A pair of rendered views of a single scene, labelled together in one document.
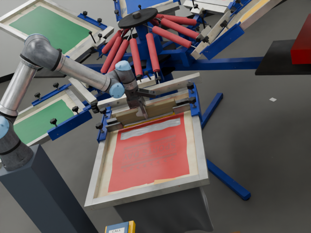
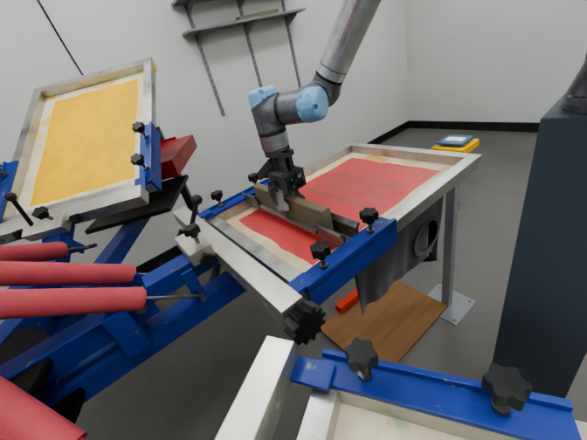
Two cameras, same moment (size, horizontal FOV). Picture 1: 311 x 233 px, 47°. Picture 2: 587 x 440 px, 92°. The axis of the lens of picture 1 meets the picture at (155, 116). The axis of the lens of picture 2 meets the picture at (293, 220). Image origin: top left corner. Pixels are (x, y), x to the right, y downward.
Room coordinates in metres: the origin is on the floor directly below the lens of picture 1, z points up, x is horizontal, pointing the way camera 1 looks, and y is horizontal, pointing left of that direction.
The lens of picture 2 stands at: (2.30, 0.61, 1.42)
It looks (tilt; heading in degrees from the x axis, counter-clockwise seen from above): 30 degrees down; 226
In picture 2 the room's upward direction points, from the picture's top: 15 degrees counter-clockwise
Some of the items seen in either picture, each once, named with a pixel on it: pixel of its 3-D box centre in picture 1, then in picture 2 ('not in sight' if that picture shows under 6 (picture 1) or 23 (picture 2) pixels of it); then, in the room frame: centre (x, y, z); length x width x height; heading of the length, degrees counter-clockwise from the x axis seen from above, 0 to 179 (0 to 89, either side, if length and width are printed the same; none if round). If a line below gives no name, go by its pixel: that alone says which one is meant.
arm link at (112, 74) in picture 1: (109, 81); (304, 104); (1.73, 0.16, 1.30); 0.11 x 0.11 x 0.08; 11
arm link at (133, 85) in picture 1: (130, 84); (275, 140); (1.76, 0.06, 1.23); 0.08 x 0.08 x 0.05
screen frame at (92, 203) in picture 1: (148, 141); (336, 192); (1.56, 0.09, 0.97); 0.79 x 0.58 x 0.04; 167
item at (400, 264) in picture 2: not in sight; (395, 247); (1.55, 0.28, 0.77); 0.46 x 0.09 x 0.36; 167
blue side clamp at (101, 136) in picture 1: (106, 127); (350, 257); (1.86, 0.30, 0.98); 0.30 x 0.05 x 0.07; 167
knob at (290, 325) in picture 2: (97, 107); (300, 317); (2.08, 0.33, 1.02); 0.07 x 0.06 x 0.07; 167
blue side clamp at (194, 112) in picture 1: (194, 103); (242, 202); (1.73, -0.24, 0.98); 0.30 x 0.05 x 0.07; 167
